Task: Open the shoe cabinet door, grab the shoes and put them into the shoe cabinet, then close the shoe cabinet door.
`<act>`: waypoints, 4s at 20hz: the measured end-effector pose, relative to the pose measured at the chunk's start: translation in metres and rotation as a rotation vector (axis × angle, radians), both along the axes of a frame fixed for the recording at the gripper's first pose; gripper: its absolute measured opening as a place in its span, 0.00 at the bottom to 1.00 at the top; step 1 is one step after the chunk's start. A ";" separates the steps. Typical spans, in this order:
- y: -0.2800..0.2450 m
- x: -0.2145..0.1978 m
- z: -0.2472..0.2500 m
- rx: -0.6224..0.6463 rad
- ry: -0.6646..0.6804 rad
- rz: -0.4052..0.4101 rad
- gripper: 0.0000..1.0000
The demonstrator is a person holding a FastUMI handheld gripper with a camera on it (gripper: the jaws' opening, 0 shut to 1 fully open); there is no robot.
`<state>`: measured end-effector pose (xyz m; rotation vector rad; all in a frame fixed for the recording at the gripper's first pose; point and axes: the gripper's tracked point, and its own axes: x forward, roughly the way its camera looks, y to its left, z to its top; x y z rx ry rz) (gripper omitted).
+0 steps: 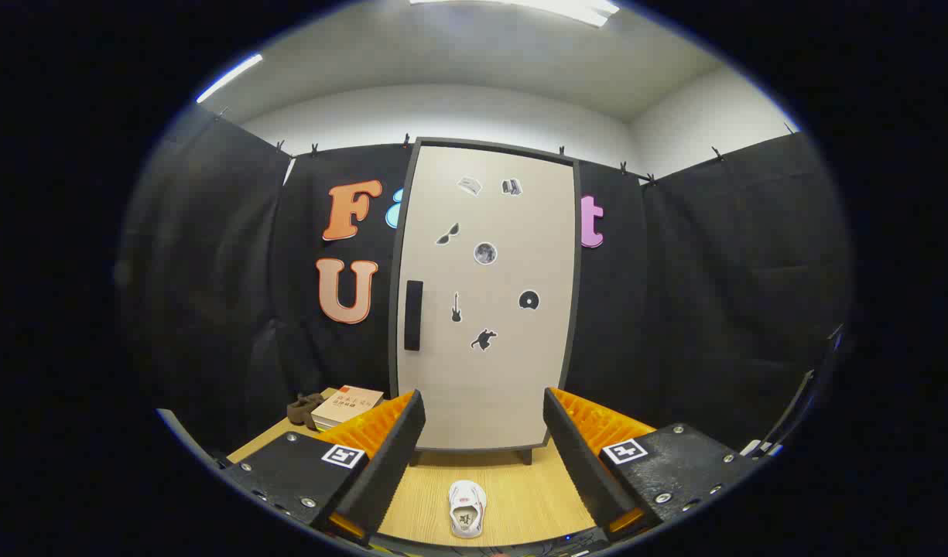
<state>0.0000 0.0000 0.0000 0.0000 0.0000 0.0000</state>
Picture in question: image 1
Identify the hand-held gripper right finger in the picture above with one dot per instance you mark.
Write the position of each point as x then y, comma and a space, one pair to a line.
582, 464

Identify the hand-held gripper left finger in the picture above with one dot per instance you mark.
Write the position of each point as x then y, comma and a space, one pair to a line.
388, 464

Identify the white canvas shoe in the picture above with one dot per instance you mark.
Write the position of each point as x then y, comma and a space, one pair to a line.
467, 514

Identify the beige shoe cabinet door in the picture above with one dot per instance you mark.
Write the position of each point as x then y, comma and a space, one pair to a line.
489, 387

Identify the dark grey shoe cabinet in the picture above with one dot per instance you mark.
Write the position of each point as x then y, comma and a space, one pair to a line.
394, 325

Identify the beige orange cover book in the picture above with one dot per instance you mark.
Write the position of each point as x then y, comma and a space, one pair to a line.
348, 402

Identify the small brown object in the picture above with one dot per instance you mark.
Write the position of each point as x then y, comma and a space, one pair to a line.
302, 410

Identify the black backdrop cloth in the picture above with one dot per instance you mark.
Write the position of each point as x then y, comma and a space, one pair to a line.
713, 309

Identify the ceiling light strip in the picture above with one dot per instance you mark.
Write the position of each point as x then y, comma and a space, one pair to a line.
574, 11
230, 77

